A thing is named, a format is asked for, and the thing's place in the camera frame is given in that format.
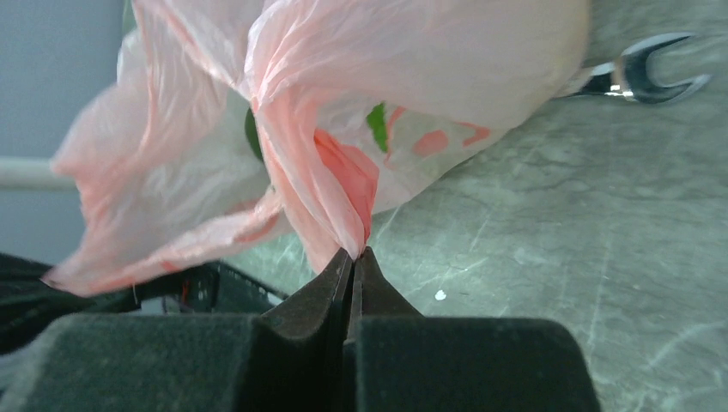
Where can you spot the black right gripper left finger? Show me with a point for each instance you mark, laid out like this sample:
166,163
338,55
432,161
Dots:
286,359

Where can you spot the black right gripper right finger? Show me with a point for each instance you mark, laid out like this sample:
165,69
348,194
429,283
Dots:
396,359

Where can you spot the green fake grapes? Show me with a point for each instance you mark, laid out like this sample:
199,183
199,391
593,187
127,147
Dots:
251,132

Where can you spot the pink plastic bag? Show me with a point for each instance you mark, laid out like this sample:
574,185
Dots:
359,106

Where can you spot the white pvc pipe frame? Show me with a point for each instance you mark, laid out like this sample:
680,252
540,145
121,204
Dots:
31,174

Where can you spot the red handled adjustable wrench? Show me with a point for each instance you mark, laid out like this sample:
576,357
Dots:
629,77

